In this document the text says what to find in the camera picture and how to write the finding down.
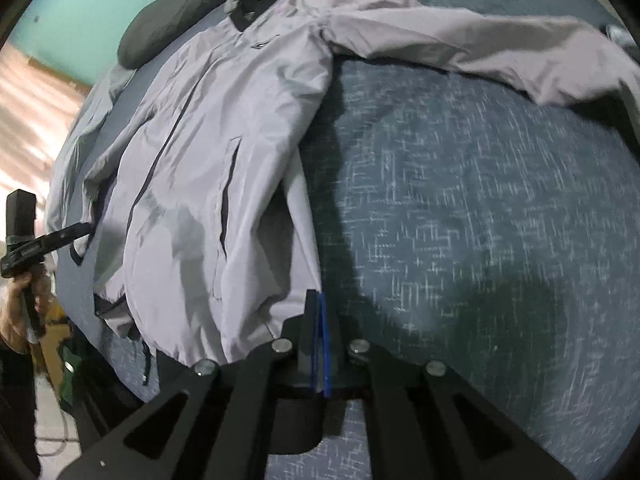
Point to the person's left hand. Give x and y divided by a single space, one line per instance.
12 320

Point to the dark grey long pillow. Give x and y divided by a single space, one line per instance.
165 25

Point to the light blue-grey blanket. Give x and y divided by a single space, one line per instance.
85 125

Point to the lilac grey jacket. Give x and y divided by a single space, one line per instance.
225 110

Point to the pink curtain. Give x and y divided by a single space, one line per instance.
30 110

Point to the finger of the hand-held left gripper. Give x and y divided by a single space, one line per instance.
67 235

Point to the person's left forearm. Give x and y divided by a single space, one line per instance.
17 410

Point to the small grey white object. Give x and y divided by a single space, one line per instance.
619 34

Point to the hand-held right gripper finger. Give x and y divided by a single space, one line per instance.
325 350
312 350

